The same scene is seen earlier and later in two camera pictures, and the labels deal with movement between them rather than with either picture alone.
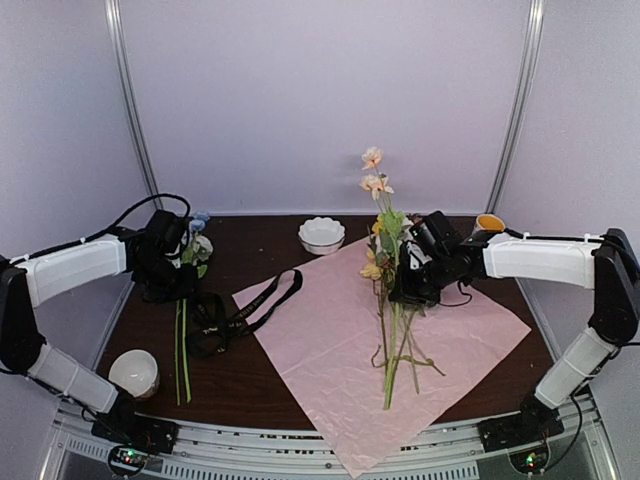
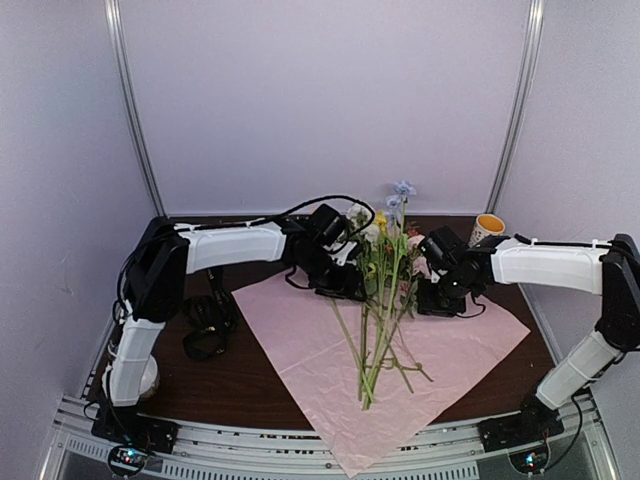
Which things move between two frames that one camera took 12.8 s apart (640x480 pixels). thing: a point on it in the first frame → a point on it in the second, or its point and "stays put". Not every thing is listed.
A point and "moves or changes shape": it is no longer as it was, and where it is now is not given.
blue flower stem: x=198 y=223 → x=403 y=190
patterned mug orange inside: x=489 y=222 stays put
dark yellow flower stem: x=406 y=356 moves or changes shape
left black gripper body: x=164 y=281 → x=325 y=278
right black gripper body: x=427 y=284 → x=445 y=299
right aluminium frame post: x=536 y=22 stays put
